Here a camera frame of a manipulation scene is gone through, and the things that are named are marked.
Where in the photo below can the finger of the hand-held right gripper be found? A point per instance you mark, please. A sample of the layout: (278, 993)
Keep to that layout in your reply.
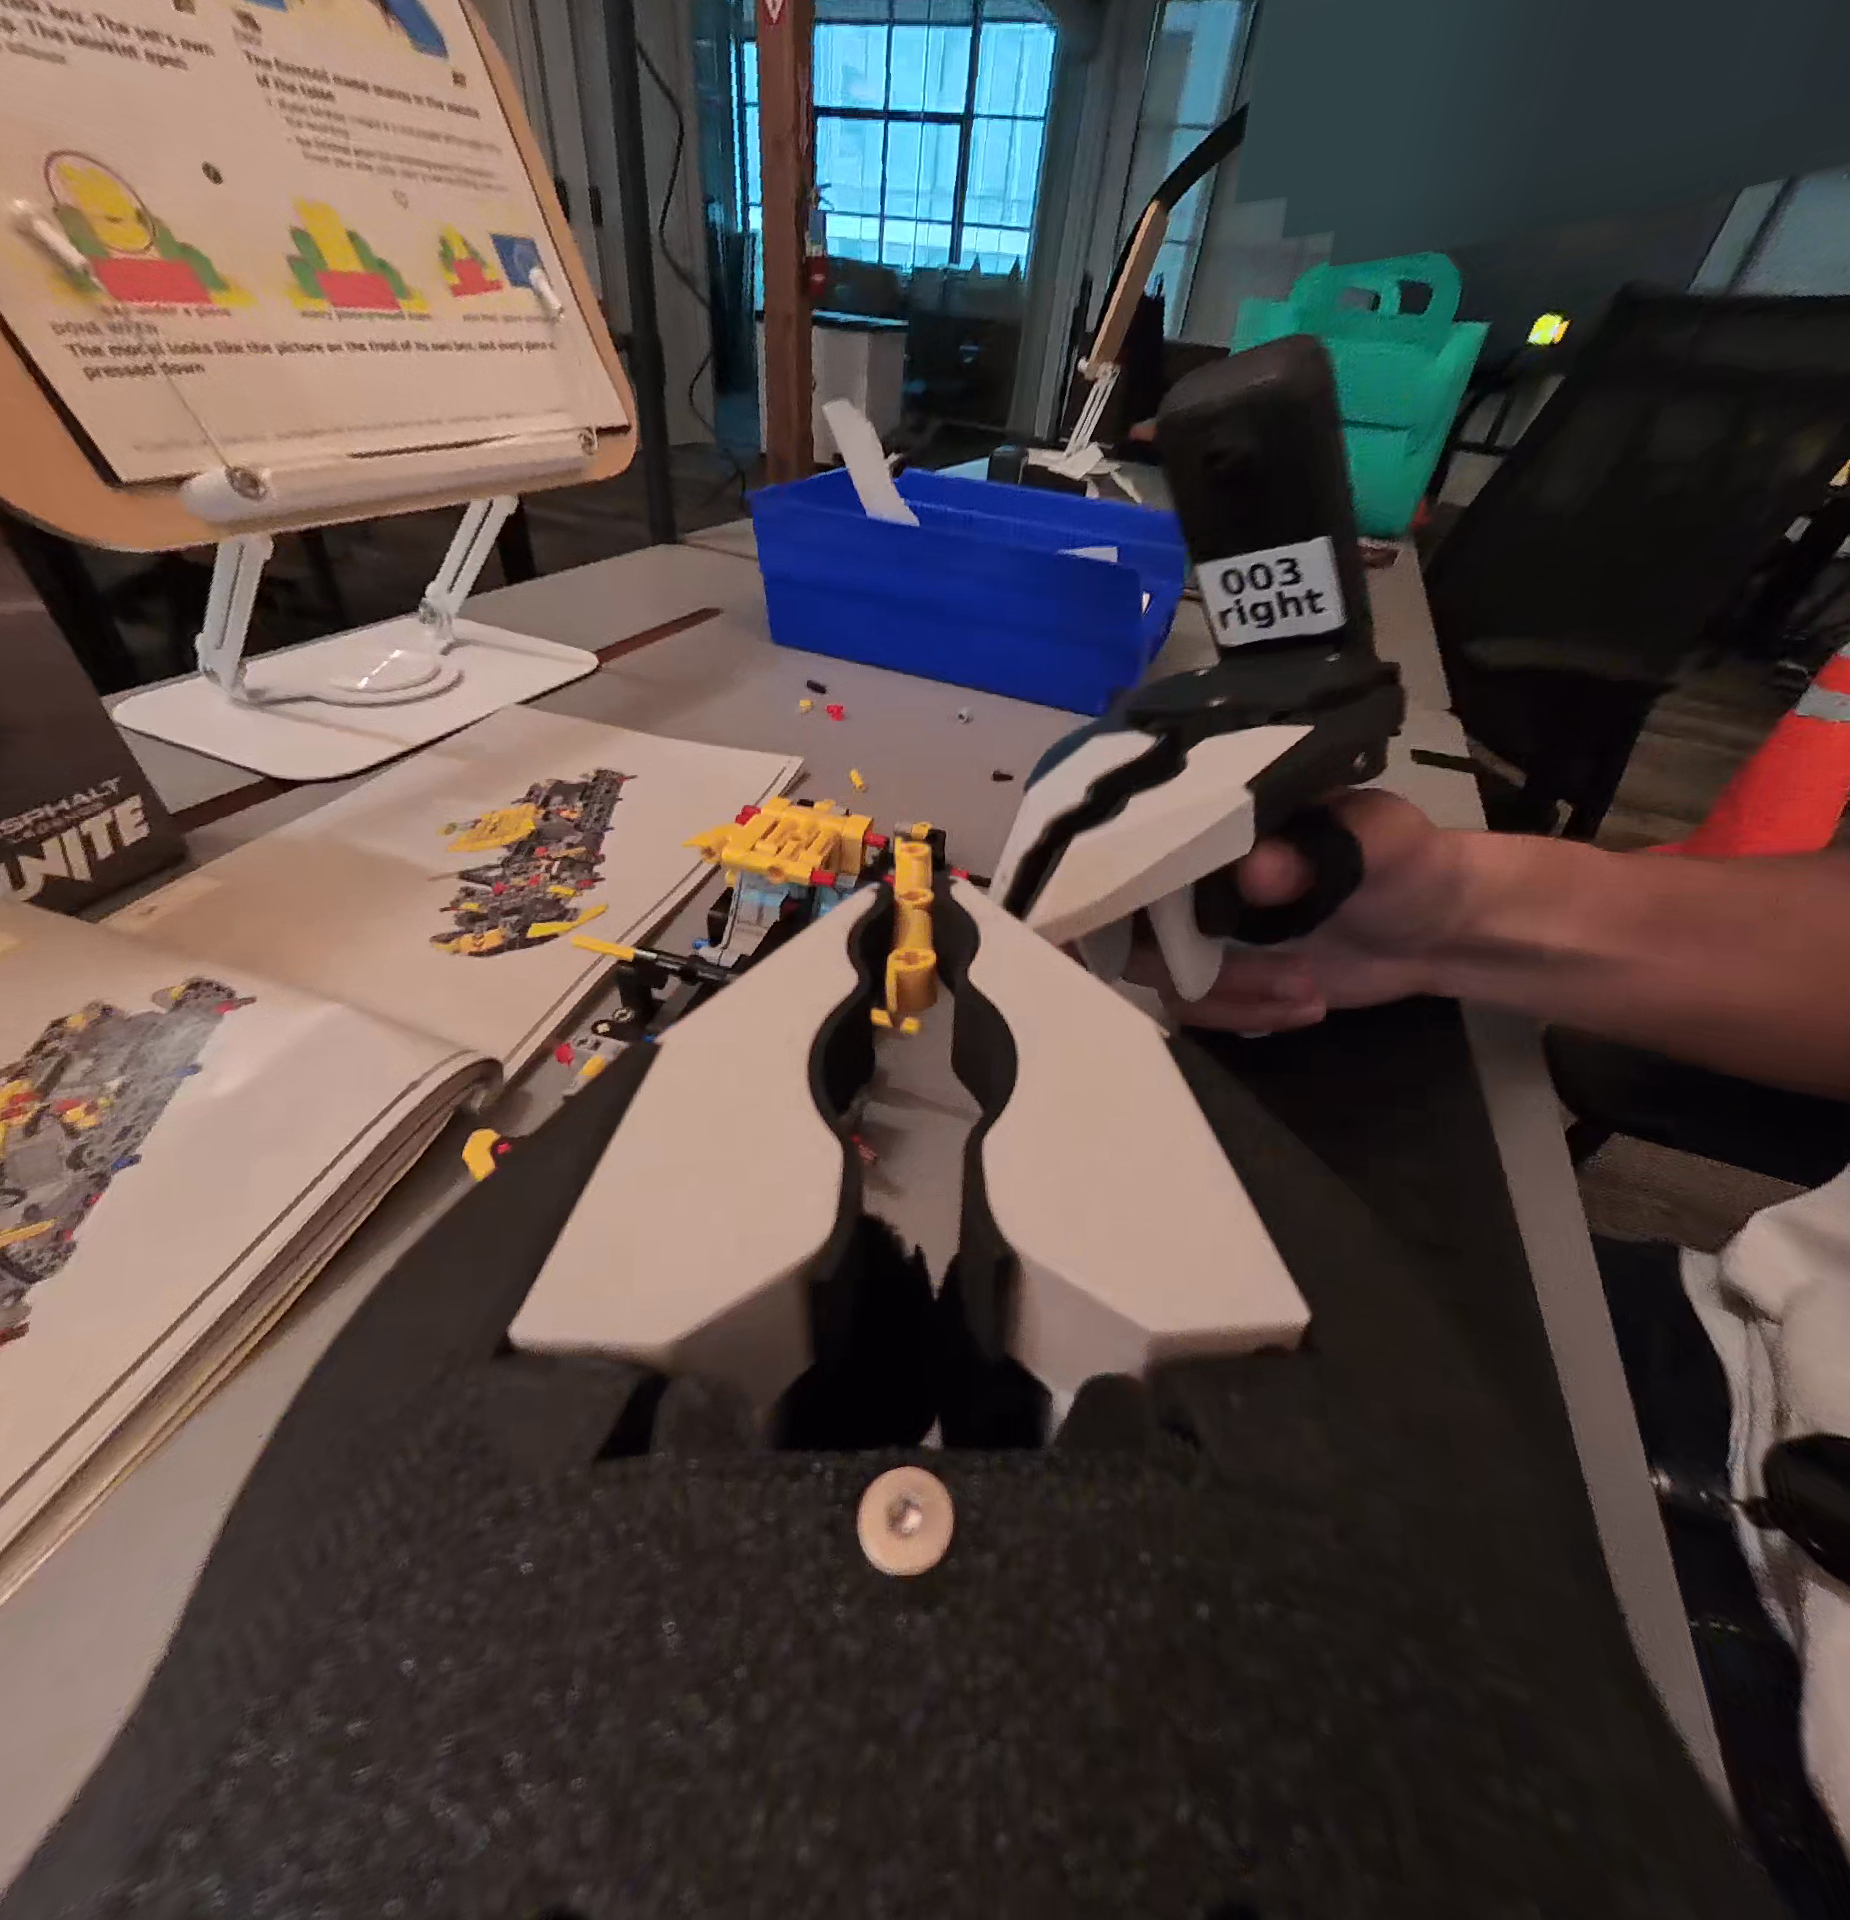
(1165, 848)
(1038, 810)

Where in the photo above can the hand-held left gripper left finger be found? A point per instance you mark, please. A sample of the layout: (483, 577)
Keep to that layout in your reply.
(686, 1184)

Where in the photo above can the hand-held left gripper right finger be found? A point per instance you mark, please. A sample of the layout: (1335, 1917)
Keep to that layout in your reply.
(1151, 1184)

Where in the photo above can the yellow lego connector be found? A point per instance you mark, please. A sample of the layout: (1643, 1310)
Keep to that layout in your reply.
(911, 930)

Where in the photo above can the partly built lego car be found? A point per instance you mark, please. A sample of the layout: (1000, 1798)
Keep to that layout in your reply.
(782, 848)

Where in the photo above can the person's right forearm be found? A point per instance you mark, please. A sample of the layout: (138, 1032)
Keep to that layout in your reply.
(1661, 961)

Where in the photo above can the scattered tiny lego bits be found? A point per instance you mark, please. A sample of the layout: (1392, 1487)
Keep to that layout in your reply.
(834, 704)

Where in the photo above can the black lego set box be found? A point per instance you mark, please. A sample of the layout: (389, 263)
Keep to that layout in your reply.
(56, 780)

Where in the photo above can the person's right hand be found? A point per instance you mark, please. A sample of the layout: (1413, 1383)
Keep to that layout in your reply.
(1405, 915)

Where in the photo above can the teal felt bag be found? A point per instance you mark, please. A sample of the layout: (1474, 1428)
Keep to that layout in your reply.
(1405, 390)

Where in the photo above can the wooden book stand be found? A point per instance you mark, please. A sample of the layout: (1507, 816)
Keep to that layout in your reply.
(56, 481)
(1128, 294)

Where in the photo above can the blue plastic bin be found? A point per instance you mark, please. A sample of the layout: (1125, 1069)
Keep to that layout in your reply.
(942, 615)

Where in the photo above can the black table mat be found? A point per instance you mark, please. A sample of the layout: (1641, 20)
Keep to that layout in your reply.
(1391, 1141)

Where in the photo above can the black office chair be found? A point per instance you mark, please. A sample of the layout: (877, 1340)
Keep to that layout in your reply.
(1616, 570)

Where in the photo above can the white paper card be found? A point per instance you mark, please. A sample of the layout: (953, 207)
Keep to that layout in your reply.
(870, 466)

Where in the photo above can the open instruction booklet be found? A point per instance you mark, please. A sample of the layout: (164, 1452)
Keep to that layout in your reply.
(265, 1141)

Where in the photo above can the paned window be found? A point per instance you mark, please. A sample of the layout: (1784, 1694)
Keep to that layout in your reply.
(926, 151)

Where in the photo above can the orange traffic cone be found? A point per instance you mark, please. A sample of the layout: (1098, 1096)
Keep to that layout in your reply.
(1811, 736)

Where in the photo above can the printed instruction sheet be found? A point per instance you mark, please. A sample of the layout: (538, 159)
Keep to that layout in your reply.
(265, 359)

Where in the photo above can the wooden post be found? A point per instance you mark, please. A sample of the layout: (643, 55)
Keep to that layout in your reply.
(788, 226)

